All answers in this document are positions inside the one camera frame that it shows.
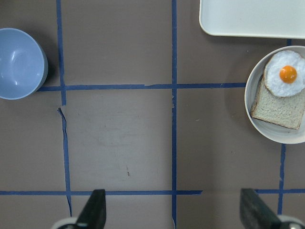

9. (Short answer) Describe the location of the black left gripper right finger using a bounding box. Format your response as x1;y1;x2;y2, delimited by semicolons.
240;188;282;229

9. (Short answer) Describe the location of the blue bowl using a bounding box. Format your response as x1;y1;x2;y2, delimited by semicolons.
0;28;48;100

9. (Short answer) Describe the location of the white round plate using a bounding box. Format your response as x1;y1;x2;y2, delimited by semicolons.
244;46;305;144

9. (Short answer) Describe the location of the white rectangular tray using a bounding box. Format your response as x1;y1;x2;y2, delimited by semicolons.
199;0;305;39

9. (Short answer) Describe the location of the fake fried egg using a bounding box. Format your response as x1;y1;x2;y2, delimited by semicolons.
264;50;305;97

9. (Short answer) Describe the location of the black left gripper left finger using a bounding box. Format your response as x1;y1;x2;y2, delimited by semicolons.
75;189;106;229

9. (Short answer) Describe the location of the bread slice on plate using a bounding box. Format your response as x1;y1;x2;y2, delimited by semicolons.
250;76;305;130

